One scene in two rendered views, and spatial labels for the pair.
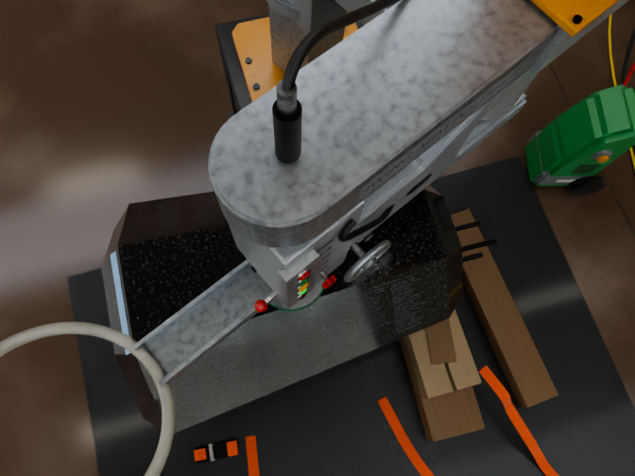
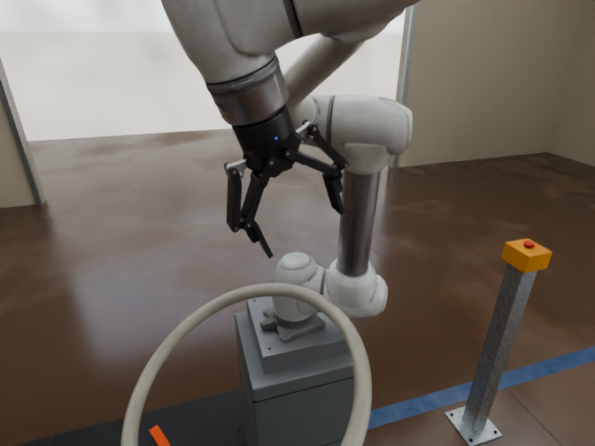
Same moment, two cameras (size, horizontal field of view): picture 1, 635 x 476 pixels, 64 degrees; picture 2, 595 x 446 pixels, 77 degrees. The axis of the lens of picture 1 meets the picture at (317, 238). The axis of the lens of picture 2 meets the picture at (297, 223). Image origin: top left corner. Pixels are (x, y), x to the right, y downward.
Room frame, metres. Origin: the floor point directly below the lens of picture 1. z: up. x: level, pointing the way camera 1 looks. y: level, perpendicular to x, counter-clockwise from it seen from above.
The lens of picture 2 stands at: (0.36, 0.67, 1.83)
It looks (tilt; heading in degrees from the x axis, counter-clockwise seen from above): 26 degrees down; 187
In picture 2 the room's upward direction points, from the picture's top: straight up
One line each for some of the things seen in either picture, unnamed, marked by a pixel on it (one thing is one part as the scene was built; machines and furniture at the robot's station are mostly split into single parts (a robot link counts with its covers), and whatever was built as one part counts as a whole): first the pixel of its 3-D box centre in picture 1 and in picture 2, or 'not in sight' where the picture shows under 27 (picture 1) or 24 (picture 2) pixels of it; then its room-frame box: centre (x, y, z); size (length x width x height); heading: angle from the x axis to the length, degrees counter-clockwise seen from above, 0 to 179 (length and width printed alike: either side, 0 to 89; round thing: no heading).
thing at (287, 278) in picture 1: (298, 280); not in sight; (0.24, 0.03, 1.42); 0.08 x 0.03 x 0.28; 138
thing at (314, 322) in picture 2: not in sight; (289, 315); (-0.72, 0.50, 0.91); 0.22 x 0.18 x 0.06; 125
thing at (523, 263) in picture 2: not in sight; (497, 347); (-1.04, 1.42, 0.54); 0.20 x 0.20 x 1.09; 25
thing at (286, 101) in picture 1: (287, 124); not in sight; (0.37, 0.06, 1.83); 0.04 x 0.04 x 0.17
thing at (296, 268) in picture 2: not in sight; (297, 283); (-0.72, 0.53, 1.05); 0.18 x 0.16 x 0.22; 86
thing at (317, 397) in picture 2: not in sight; (294, 406); (-0.73, 0.52, 0.40); 0.50 x 0.50 x 0.80; 24
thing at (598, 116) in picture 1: (602, 125); not in sight; (1.39, -1.23, 0.43); 0.35 x 0.35 x 0.87; 10
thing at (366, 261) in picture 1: (357, 250); not in sight; (0.38, -0.10, 1.25); 0.15 x 0.10 x 0.15; 138
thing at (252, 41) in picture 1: (306, 64); not in sight; (1.25, 0.14, 0.76); 0.49 x 0.49 x 0.05; 25
